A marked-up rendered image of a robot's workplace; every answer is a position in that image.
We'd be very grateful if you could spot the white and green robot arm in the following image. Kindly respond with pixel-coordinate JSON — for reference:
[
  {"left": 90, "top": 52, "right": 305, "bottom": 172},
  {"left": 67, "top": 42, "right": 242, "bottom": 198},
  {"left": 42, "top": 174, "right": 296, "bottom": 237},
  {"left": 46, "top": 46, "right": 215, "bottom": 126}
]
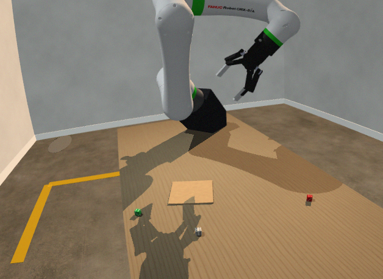
[{"left": 152, "top": 0, "right": 301, "bottom": 121}]

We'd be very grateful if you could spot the white die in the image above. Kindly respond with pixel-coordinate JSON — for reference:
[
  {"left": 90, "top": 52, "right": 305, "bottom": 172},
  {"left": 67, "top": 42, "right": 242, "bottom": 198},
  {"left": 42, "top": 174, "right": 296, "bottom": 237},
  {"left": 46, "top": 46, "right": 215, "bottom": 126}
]
[{"left": 195, "top": 227, "right": 202, "bottom": 236}]

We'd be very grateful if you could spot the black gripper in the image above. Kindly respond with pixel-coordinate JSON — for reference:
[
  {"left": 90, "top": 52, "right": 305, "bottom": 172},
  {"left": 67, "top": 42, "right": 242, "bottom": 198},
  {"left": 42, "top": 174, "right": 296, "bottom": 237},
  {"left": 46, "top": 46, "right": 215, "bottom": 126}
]
[{"left": 216, "top": 43, "right": 269, "bottom": 101}]

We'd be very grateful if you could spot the tan flat mat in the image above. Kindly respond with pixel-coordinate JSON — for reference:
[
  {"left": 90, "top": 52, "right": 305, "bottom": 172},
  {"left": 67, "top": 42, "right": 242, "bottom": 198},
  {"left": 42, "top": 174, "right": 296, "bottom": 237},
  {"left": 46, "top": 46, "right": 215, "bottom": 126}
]
[{"left": 168, "top": 180, "right": 213, "bottom": 205}]

